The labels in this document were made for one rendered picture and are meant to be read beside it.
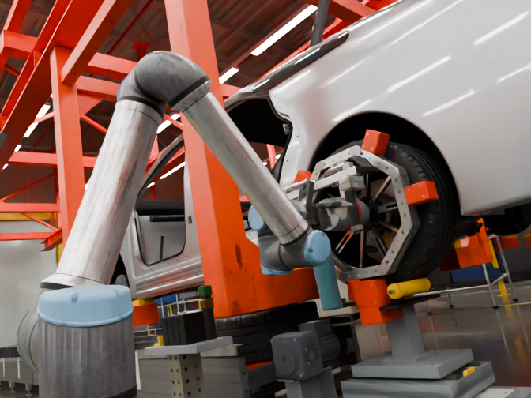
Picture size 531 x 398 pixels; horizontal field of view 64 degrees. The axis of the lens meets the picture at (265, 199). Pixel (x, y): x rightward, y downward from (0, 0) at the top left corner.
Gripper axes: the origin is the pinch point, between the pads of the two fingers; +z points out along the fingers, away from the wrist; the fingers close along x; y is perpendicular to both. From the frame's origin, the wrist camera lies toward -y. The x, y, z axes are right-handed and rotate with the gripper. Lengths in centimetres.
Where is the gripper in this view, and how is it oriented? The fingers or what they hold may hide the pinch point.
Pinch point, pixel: (336, 208)
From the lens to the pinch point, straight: 148.8
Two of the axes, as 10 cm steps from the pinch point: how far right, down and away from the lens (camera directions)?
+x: 6.5, -2.8, -7.1
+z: 7.4, 0.2, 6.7
